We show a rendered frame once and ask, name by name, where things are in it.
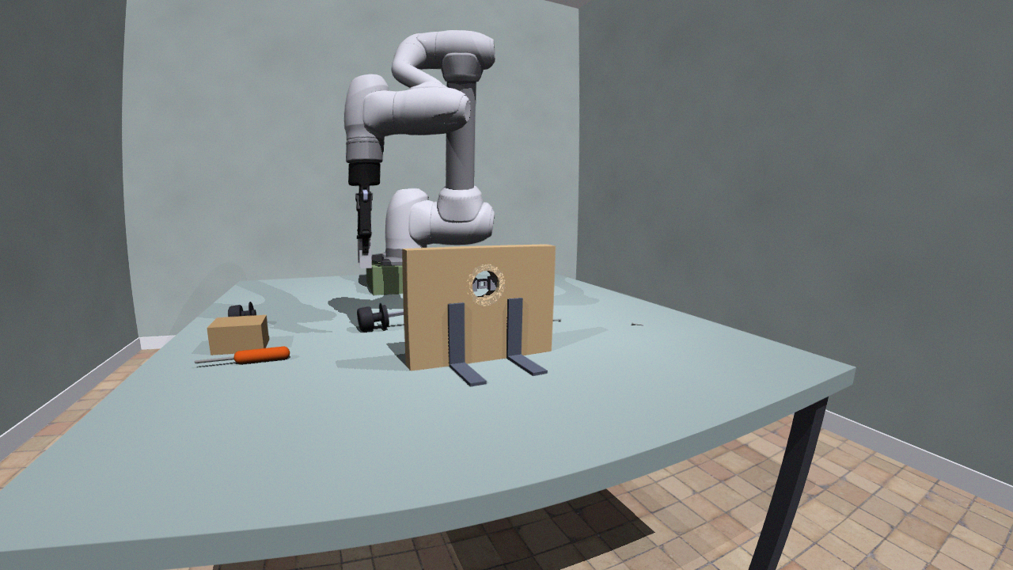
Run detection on black door knob with metal spindle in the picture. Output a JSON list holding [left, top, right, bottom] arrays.
[[357, 303, 404, 332]]

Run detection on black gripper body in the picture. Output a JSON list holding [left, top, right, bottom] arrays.
[[348, 162, 381, 193]]

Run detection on orange-handled screwdriver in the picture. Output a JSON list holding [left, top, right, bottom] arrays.
[[194, 346, 290, 364]]

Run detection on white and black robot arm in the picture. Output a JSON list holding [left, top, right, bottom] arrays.
[[344, 30, 495, 265]]

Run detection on tan wooden door panel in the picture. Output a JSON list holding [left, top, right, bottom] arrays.
[[402, 245, 556, 371]]

